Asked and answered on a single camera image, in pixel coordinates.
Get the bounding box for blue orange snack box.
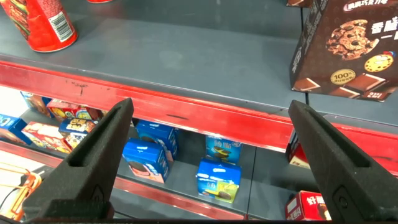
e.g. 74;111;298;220
20;91;53;118
58;118;99;151

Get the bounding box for blue yellow cookie box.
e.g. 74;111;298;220
196;157;243;204
205;134;243;166

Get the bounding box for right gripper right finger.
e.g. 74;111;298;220
287;99;398;222

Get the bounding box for red white snack box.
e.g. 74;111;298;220
21;121;73;154

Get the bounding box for red yellow snack box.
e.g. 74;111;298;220
46;98;103;123

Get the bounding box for red pie box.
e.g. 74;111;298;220
284;190;332;222

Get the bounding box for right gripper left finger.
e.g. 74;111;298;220
22;97;135;220

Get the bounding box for grey shop shelf red strips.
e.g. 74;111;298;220
0;0;398;221

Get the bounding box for orange shopping cart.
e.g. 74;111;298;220
0;161;43;222

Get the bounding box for brown chocolate cookie box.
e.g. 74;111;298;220
289;0;398;103
286;0;314;8

